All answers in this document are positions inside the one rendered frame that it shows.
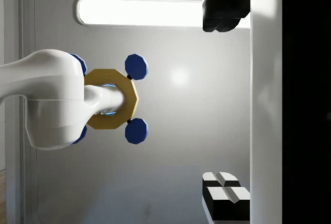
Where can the drone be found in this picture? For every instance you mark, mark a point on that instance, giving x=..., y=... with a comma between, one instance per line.
x=129, y=97

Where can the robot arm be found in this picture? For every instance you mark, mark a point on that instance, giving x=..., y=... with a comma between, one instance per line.
x=51, y=92

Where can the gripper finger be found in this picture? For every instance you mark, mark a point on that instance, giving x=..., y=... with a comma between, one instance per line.
x=227, y=208
x=227, y=6

